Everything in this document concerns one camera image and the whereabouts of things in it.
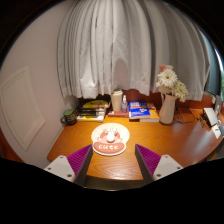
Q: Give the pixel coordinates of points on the black and white book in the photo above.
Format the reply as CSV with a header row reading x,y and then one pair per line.
x,y
90,114

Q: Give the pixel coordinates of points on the white computer mouse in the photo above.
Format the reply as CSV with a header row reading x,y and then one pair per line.
x,y
110,136

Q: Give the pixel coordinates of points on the red-brown flat book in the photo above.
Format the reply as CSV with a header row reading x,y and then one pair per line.
x,y
116,114

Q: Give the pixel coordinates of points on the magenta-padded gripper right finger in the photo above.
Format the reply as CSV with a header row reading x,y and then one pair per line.
x,y
166,165

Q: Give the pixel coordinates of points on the white ceramic jug vase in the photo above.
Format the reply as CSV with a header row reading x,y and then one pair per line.
x,y
167,111

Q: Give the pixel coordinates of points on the blue cover book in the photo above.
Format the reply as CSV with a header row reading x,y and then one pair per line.
x,y
138,109

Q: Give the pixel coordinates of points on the clear spray bottle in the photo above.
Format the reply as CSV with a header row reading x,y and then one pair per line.
x,y
124,106

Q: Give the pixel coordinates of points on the orange cover book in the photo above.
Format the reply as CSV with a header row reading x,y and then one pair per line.
x,y
154,115

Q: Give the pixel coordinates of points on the white flat device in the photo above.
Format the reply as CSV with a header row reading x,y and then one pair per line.
x,y
210,116

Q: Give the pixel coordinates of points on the white pink cartoon mouse pad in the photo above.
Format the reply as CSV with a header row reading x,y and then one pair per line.
x,y
110,148

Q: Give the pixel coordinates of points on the cream lidded tumbler cup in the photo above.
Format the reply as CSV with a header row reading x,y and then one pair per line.
x,y
117,101

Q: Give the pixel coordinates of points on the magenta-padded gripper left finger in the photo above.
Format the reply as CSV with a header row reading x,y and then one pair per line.
x,y
60,165

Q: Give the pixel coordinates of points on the yellow and black book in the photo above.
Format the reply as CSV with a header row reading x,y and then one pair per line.
x,y
95,104

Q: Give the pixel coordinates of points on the dark green mug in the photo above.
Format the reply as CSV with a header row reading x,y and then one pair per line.
x,y
70,117

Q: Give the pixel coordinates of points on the white pleated curtain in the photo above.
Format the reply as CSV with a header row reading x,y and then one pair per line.
x,y
126,46

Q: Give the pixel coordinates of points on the white flower bouquet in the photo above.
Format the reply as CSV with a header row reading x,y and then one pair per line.
x,y
168,80

